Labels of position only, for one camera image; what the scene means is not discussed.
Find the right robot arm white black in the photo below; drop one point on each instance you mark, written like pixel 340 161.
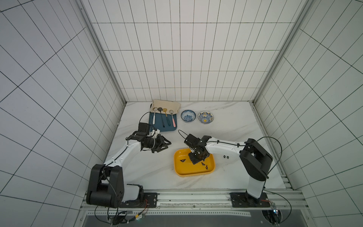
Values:
pixel 256 160

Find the yellow plastic storage tray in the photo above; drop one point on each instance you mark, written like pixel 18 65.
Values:
pixel 185 169

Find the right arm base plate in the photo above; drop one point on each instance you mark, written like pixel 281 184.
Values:
pixel 249 199

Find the yellow blue patterned bowl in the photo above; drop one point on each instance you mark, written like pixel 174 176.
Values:
pixel 205 117

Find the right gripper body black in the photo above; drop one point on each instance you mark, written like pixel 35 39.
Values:
pixel 197 154

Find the aluminium mounting rail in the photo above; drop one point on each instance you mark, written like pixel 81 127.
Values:
pixel 209 202

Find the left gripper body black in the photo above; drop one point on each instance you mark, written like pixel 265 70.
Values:
pixel 153 143

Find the dark blue rectangular tray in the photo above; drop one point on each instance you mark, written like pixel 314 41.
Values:
pixel 158 124

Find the gold blue handled spoon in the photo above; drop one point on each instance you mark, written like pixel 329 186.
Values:
pixel 166 115

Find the white handled spoon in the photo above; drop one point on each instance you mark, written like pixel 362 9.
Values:
pixel 154 116

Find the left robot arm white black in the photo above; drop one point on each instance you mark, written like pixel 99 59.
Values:
pixel 107 187

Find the black handled spoon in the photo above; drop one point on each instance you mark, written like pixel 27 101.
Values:
pixel 160 110

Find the beige folded cloth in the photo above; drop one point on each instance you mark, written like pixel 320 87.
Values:
pixel 169 105

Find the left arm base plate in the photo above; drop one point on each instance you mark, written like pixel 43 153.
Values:
pixel 148 200

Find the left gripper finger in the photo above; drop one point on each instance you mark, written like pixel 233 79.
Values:
pixel 162 140
pixel 160 148

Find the pink handled spoon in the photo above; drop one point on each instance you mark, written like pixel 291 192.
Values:
pixel 172 115

